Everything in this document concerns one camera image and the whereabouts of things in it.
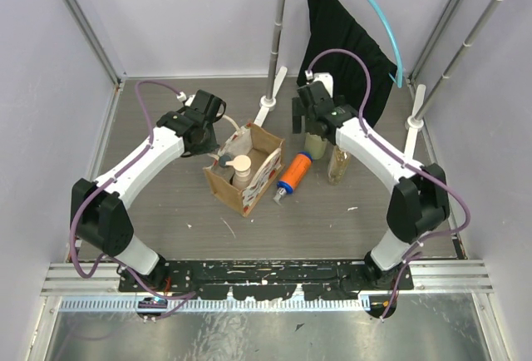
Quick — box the cream round cap bottle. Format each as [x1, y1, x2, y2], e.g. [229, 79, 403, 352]
[304, 132, 328, 161]

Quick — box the clear amber liquid bottle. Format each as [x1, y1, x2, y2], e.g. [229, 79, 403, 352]
[328, 146, 352, 185]

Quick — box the orange bottle blue cap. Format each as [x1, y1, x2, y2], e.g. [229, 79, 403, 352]
[273, 151, 313, 205]

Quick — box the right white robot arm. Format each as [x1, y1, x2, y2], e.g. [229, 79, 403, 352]
[292, 81, 450, 289]

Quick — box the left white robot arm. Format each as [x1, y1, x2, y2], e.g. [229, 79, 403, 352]
[69, 90, 226, 291]

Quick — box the beige pump dispenser bottle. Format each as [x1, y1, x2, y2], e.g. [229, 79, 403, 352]
[229, 155, 253, 190]

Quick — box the blue clothes hanger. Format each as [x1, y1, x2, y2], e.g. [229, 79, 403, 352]
[366, 0, 404, 88]

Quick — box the black hanging cloth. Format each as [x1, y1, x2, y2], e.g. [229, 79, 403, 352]
[297, 0, 397, 127]

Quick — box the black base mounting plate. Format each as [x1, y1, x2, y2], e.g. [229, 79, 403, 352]
[140, 260, 414, 301]

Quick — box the silver clothes rack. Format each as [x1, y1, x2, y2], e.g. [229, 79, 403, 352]
[279, 0, 531, 175]

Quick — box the aluminium frame rail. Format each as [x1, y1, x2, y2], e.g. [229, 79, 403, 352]
[41, 259, 494, 296]

